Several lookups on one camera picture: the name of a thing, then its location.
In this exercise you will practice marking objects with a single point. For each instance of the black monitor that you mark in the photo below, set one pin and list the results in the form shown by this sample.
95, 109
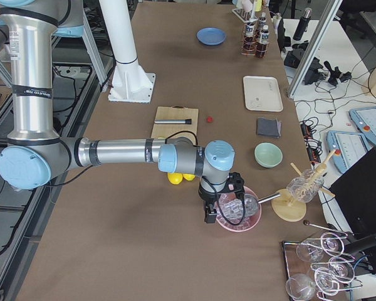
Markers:
355, 193

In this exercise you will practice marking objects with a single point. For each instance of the metal ice scoop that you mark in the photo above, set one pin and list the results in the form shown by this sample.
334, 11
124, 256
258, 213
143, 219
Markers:
263, 199

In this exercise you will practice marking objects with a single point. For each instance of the black handled knife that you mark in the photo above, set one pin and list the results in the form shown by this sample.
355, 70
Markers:
173, 121

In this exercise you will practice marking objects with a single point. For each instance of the cream plastic tray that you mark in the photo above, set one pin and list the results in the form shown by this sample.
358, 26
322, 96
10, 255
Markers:
262, 94

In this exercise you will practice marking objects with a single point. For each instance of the wine glass rack tray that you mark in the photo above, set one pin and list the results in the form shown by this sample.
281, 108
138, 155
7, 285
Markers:
318, 268

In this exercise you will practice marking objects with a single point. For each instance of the dark drink bottle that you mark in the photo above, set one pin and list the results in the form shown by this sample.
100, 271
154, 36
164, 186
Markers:
249, 41
262, 42
261, 21

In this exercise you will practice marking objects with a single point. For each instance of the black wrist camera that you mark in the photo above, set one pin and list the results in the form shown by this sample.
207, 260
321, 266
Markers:
235, 184

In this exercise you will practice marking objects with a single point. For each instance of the wooden cutting board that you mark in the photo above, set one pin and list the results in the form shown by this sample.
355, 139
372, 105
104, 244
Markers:
165, 130

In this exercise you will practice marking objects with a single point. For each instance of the grey folded cloth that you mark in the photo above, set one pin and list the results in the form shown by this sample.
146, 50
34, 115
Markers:
268, 127

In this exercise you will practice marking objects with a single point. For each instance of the pink bowl with ice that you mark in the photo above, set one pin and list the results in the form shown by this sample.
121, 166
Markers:
232, 209

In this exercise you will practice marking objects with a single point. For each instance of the yellow lemon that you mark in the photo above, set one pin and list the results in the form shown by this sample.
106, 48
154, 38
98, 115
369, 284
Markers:
175, 178
188, 177

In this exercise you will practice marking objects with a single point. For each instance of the wooden cup tree stand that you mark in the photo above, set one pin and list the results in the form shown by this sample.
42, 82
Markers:
290, 209

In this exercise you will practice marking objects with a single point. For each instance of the black thermos bottle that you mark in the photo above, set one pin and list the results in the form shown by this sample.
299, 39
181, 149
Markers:
303, 24

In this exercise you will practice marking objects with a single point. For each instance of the blue plate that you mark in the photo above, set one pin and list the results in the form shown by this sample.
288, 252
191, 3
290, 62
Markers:
211, 36

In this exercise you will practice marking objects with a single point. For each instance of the copper wire bottle rack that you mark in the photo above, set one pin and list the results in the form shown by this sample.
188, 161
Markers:
256, 36

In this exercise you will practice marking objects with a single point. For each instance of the blue teach pendant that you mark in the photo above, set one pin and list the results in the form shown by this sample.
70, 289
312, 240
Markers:
351, 145
365, 120

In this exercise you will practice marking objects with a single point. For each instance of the green bowl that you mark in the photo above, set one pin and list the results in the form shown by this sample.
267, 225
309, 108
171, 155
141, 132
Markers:
268, 155

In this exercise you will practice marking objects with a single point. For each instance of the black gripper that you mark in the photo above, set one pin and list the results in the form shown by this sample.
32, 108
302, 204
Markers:
207, 197

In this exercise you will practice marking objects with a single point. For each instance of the white cup rack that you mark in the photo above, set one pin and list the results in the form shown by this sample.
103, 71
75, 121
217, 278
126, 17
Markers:
246, 10

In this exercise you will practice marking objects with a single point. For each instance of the clear glass mug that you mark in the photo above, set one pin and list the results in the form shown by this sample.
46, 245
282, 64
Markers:
305, 187

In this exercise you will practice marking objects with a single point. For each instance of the aluminium frame post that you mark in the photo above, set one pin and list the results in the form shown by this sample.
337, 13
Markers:
327, 17

